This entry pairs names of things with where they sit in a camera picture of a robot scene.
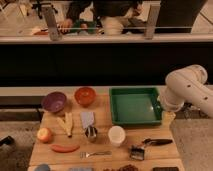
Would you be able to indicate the long red pepper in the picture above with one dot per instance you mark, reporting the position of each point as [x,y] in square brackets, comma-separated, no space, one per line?
[64,149]

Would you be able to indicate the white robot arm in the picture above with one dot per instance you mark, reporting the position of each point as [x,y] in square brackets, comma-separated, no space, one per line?
[187,85]

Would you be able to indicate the orange bowl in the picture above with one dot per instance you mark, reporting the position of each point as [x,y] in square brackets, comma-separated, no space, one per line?
[85,96]

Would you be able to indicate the purple bowl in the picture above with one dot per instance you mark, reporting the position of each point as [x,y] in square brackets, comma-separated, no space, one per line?
[54,102]

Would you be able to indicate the green plastic tray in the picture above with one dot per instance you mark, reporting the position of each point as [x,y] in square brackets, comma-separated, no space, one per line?
[135,106]

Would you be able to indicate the white plastic cup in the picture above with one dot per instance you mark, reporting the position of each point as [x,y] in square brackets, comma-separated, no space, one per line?
[116,135]

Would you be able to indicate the small metal cup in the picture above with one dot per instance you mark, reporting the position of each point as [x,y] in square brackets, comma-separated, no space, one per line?
[91,133]

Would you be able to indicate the peeled banana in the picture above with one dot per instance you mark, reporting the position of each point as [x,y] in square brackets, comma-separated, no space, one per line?
[66,124]

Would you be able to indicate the wooden cutting board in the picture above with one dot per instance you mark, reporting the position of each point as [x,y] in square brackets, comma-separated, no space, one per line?
[155,156]

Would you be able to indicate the silver fork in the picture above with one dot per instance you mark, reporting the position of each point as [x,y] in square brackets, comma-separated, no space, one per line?
[87,154]

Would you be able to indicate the person in background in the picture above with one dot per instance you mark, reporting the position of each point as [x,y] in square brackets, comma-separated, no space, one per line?
[114,15]

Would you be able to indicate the red yellow apple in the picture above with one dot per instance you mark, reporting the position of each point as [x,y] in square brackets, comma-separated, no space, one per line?
[44,135]

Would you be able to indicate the brown grape bunch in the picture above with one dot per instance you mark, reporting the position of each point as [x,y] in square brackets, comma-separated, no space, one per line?
[124,168]

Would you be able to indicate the blue flat object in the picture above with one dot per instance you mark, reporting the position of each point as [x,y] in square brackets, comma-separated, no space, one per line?
[80,169]

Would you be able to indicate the dark brown block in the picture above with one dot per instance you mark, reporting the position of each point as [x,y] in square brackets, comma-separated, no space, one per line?
[165,169]

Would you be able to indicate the blue round object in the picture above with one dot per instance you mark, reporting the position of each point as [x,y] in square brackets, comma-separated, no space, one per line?
[42,167]

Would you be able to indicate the black object on floor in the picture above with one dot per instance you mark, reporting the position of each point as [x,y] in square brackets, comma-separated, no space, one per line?
[7,140]

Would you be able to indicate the left metal post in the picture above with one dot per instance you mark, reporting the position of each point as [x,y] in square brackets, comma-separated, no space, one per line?
[54,33]

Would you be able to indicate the metal post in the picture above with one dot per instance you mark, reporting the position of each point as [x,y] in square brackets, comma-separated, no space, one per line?
[54,33]
[152,20]

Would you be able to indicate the right metal post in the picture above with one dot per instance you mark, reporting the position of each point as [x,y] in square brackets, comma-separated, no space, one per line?
[152,20]

